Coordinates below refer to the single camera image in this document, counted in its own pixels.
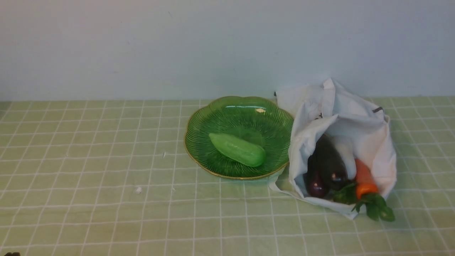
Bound green and white checkered tablecloth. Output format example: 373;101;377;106
0;97;455;256

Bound long dark eggplant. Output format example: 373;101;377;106
314;134;348;191

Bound dark object at bottom-left corner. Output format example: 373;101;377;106
4;252;21;256

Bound green cucumber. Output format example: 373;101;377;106
209;133;266;167

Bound orange carrot with leaves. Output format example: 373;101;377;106
352;158;395;222

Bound green glass plate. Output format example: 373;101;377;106
184;96;294;180

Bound white radish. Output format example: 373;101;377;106
331;136;357;180

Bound small purple eggplant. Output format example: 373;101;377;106
304;153;329;199

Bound white cloth bag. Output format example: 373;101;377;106
268;79;397;220

